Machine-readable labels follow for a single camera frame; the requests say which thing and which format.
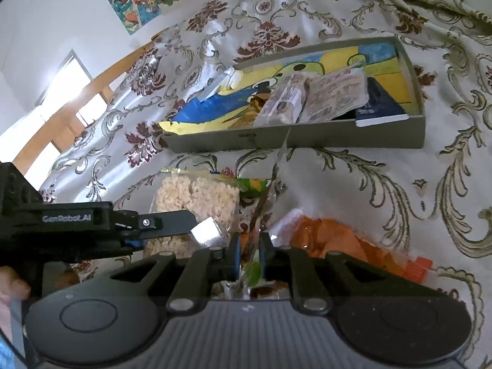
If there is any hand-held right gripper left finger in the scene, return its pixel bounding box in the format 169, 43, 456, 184
98, 236, 243, 314

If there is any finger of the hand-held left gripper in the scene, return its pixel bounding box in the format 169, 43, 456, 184
115, 238, 144, 256
115, 209, 199, 240

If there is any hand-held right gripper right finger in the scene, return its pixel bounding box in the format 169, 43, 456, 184
258, 236, 401, 314

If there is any clear packet of cereal rings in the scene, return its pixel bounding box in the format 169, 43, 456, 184
144, 167, 241, 258

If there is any silver foil square packet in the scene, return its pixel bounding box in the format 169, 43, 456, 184
190, 217, 224, 248

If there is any green snack packet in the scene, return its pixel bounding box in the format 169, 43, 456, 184
234, 177, 272, 201

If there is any orange snack packet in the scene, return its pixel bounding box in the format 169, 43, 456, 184
269, 208, 437, 284

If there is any clear crinkled long packet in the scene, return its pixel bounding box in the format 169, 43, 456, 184
235, 125, 293, 290

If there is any grey shallow box painted inside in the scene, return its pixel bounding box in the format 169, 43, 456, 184
159, 36, 428, 153

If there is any clear packet of white sticks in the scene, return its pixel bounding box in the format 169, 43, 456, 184
254, 72, 309, 126

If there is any pale packet with red label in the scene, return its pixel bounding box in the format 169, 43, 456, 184
300, 67, 368, 124

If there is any dark blue snack packet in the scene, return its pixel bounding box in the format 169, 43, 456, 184
338, 77, 410, 128

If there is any person's left hand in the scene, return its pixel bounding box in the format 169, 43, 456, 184
0, 266, 32, 301

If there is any pink fleece sleeve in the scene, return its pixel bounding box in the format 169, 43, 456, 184
0, 296, 17, 339

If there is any floral printed satin blanket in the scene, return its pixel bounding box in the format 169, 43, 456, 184
34, 0, 492, 316

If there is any bright window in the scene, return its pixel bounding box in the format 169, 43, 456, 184
34, 49, 109, 154

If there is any clear plastic wrapper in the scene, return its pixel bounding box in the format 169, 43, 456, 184
198, 67, 237, 101

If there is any wall poster orange-haired figure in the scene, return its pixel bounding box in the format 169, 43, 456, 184
105, 0, 164, 36

